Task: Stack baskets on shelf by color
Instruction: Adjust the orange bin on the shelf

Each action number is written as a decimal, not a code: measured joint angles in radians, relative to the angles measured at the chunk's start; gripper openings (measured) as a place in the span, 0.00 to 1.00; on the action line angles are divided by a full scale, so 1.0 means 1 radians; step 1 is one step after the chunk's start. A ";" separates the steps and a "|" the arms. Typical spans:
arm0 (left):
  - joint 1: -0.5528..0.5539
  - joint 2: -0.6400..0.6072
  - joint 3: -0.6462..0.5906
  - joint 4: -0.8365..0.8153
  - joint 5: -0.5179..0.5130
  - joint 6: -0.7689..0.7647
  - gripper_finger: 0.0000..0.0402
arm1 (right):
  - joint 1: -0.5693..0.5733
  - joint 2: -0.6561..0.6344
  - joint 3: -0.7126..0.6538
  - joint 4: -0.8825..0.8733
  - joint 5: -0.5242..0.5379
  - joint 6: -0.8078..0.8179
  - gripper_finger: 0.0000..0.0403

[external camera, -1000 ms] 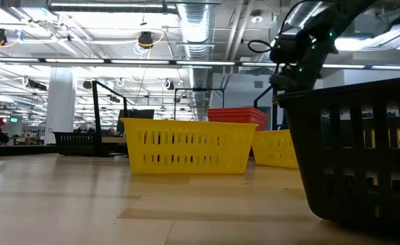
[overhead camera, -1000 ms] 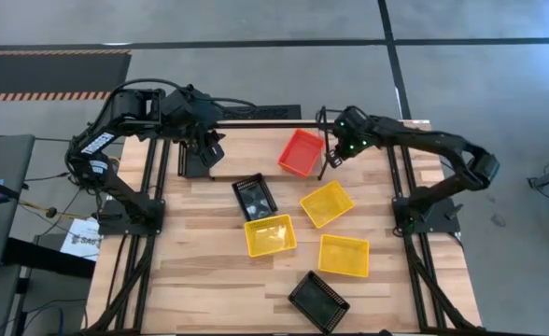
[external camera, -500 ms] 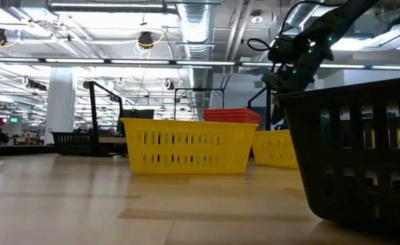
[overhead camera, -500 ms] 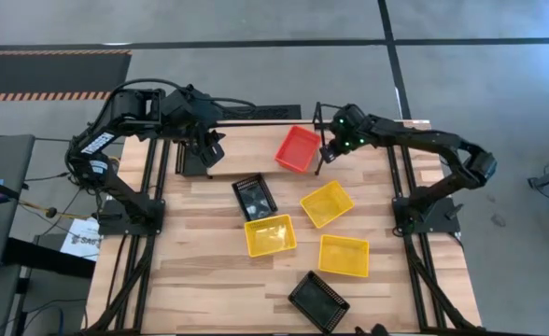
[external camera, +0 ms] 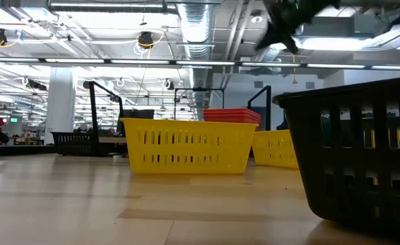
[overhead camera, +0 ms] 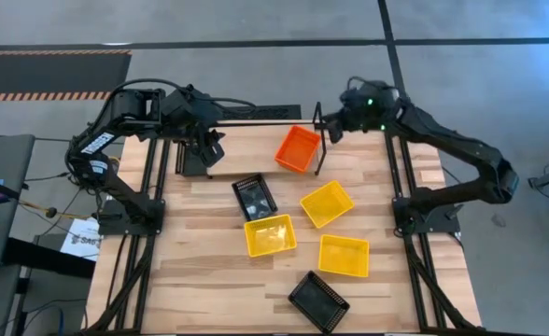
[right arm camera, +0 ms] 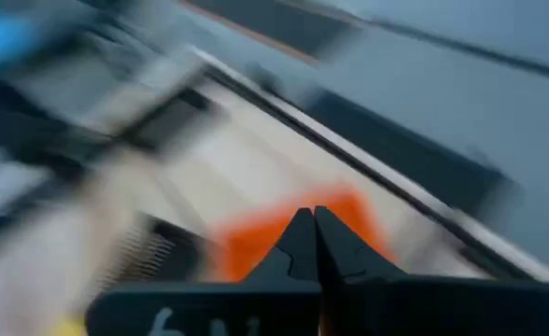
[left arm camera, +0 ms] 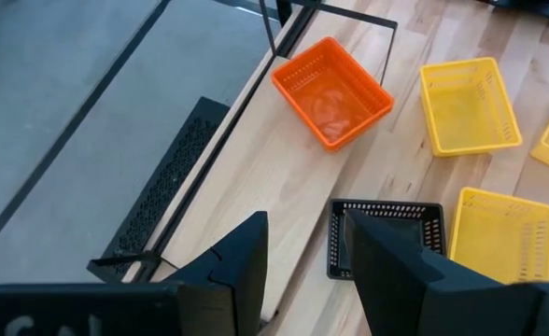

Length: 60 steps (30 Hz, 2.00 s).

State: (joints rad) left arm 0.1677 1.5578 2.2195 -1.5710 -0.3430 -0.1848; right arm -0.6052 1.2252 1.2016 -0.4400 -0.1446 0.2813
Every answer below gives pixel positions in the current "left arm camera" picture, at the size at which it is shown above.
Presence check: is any black plastic basket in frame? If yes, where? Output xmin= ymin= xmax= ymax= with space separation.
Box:
xmin=326 ymin=198 xmax=446 ymax=281

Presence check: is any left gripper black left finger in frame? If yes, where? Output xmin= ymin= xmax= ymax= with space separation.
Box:
xmin=162 ymin=210 xmax=270 ymax=336

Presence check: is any black aluminium table frame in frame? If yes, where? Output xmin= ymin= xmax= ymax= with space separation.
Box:
xmin=129 ymin=0 xmax=322 ymax=284

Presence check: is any red-orange plastic basket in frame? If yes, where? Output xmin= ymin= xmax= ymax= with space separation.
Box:
xmin=271 ymin=35 xmax=396 ymax=153
xmin=271 ymin=74 xmax=396 ymax=153

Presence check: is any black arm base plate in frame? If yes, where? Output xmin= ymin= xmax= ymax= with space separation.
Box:
xmin=477 ymin=0 xmax=549 ymax=22

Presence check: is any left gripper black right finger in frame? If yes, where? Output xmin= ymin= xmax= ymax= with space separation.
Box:
xmin=343 ymin=208 xmax=544 ymax=336

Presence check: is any black perforated metal panel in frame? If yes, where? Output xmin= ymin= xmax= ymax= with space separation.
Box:
xmin=87 ymin=96 xmax=232 ymax=281

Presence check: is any thin black shelf end frame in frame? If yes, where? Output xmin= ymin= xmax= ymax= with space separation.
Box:
xmin=86 ymin=249 xmax=180 ymax=284
xmin=258 ymin=0 xmax=400 ymax=88

